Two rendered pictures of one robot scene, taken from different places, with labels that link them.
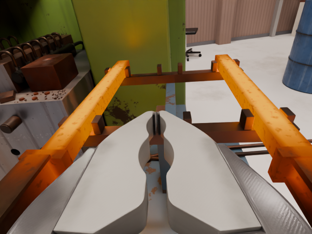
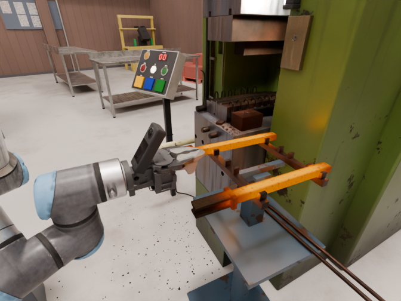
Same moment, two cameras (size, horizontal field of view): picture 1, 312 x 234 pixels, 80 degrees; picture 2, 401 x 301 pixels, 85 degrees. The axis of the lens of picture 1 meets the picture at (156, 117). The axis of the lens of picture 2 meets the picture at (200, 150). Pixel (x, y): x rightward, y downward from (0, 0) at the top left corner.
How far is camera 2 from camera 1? 0.51 m
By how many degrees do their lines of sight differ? 50
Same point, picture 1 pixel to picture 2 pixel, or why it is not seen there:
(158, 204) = (232, 216)
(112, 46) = (286, 120)
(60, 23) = not seen: hidden behind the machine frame
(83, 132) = (209, 150)
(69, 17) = not seen: hidden behind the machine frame
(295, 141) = (237, 192)
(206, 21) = not seen: outside the picture
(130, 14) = (304, 106)
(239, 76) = (291, 175)
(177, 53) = (389, 151)
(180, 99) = (369, 200)
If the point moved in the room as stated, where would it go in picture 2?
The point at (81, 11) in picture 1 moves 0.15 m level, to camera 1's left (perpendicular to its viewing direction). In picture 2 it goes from (279, 93) to (254, 86)
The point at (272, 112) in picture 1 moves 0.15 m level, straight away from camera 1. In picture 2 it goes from (256, 187) to (318, 191)
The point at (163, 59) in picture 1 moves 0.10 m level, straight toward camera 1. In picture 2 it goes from (314, 146) to (296, 151)
